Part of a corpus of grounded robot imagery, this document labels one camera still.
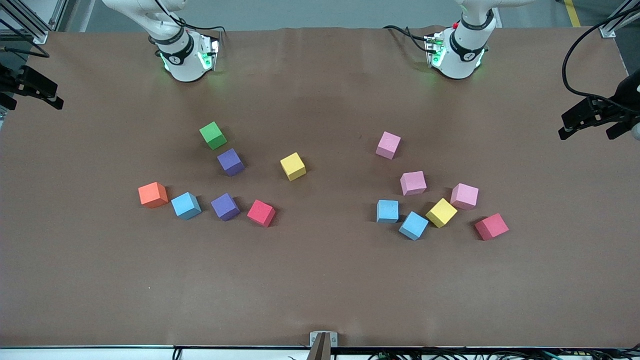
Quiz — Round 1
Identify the brown table mat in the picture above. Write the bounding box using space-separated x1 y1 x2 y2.
0 25 640 349

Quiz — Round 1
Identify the thin black base cable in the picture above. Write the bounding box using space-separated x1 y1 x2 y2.
149 0 227 37
382 25 432 54

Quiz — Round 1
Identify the yellow foam cube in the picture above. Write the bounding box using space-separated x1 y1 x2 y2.
425 198 458 229
280 152 307 182

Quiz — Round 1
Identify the metal connector box green light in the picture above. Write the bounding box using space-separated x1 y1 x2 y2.
196 34 221 72
424 32 447 69

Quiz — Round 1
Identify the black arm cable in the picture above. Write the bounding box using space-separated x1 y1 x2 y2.
562 4 640 101
0 43 51 59

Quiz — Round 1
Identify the pink foam cube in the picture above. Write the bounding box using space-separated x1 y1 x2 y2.
400 171 428 197
375 131 402 160
450 183 480 211

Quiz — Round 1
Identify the aluminium frame profile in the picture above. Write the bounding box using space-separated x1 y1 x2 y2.
0 0 68 45
599 0 640 39

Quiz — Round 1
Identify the red foam cube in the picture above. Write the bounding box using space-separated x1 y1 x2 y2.
246 199 277 228
474 213 510 242

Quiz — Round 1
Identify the green foam cube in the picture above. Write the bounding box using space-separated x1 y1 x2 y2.
199 121 228 150

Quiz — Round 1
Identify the purple foam cube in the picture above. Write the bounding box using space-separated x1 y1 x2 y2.
210 193 241 222
217 148 246 177

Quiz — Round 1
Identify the blue foam cube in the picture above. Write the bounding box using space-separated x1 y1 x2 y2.
398 211 430 241
376 199 400 224
171 192 202 221

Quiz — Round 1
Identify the grey metal camera bracket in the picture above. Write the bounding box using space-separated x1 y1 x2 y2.
309 331 339 360

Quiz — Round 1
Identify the orange foam cube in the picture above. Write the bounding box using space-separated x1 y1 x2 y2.
138 182 169 209

